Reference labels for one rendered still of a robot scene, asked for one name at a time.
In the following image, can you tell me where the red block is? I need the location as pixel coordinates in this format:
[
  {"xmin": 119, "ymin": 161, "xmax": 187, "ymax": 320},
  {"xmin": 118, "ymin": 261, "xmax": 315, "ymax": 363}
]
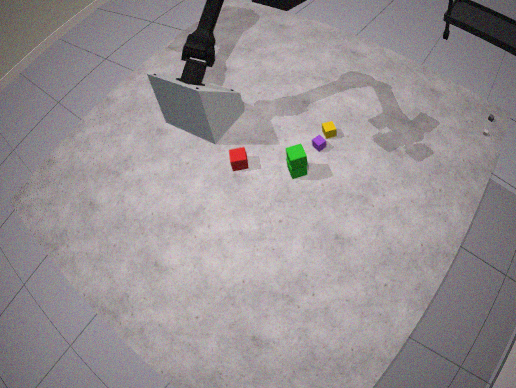
[{"xmin": 229, "ymin": 148, "xmax": 248, "ymax": 171}]

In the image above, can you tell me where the small yellow block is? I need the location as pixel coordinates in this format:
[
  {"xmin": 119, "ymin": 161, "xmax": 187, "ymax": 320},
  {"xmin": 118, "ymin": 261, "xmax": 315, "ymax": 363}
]
[{"xmin": 322, "ymin": 121, "xmax": 336, "ymax": 139}]

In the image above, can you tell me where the purple block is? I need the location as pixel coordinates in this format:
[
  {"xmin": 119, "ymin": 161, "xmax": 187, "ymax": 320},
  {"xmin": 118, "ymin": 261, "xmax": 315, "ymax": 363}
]
[{"xmin": 312, "ymin": 135, "xmax": 327, "ymax": 152}]

